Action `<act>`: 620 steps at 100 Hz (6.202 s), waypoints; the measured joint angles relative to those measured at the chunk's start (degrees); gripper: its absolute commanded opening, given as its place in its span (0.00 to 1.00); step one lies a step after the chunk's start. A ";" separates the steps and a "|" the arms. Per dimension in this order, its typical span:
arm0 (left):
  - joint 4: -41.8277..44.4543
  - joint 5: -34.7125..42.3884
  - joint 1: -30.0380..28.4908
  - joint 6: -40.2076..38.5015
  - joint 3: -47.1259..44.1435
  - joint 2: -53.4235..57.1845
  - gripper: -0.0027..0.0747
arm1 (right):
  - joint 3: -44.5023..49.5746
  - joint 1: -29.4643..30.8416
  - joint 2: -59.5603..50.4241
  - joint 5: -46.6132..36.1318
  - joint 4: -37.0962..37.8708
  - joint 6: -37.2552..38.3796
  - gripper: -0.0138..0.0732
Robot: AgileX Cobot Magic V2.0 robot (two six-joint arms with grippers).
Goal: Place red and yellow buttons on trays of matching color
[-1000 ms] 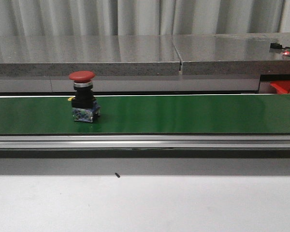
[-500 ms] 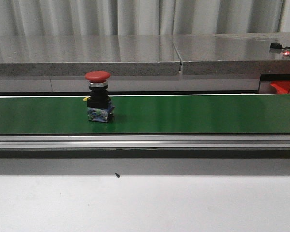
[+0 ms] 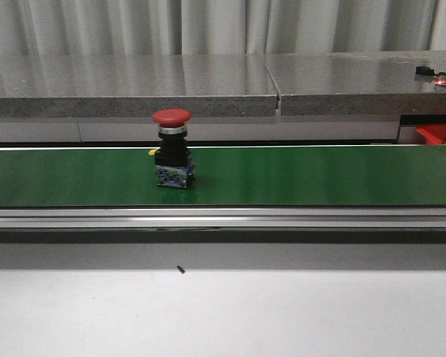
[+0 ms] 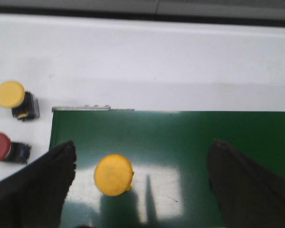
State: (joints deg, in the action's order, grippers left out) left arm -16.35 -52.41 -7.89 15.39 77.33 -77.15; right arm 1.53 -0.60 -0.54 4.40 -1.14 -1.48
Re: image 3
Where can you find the aluminium conveyor frame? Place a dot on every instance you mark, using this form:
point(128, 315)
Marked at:
point(226, 218)

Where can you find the red plastic bin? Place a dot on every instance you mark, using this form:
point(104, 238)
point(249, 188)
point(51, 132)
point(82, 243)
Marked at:
point(433, 134)

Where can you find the red push button switch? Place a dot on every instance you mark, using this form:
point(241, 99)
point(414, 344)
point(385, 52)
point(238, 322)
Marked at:
point(174, 164)

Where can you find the white curtain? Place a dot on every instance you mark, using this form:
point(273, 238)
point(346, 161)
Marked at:
point(219, 27)

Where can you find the grey stone counter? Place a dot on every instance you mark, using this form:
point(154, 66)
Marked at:
point(220, 85)

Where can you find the green conveyor belt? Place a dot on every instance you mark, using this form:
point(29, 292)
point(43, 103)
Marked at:
point(236, 176)

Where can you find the black sensor box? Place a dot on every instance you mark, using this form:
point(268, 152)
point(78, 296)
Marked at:
point(425, 71)

